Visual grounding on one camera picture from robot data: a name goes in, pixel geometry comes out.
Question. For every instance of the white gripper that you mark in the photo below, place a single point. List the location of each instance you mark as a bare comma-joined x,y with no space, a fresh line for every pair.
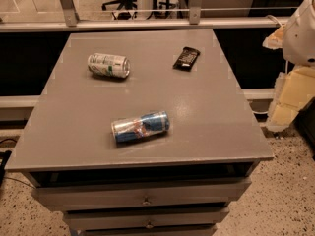
300,38

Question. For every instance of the white green 7up can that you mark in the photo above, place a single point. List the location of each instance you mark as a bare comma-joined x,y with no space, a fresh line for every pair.
109,65

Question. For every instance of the blue silver Red Bull can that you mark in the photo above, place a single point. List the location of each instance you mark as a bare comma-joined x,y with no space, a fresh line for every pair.
136,128

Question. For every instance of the grey metal railing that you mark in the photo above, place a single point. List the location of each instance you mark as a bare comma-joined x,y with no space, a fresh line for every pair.
87,15

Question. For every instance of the grey drawer cabinet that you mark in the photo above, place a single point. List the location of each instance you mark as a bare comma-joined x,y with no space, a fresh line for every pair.
68,140

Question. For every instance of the black office chair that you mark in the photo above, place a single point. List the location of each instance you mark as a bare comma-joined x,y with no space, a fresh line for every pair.
127,4

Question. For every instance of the drawer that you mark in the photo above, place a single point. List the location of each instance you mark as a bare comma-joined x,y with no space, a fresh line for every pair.
145,194
146,218

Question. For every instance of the top drawer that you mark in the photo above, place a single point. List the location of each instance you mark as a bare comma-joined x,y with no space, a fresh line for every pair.
145,194

